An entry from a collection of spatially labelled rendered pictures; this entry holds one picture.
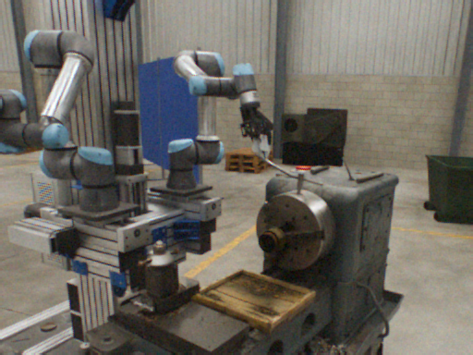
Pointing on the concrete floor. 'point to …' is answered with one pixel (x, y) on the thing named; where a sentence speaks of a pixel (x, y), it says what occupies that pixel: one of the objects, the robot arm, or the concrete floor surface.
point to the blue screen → (166, 113)
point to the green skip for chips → (450, 189)
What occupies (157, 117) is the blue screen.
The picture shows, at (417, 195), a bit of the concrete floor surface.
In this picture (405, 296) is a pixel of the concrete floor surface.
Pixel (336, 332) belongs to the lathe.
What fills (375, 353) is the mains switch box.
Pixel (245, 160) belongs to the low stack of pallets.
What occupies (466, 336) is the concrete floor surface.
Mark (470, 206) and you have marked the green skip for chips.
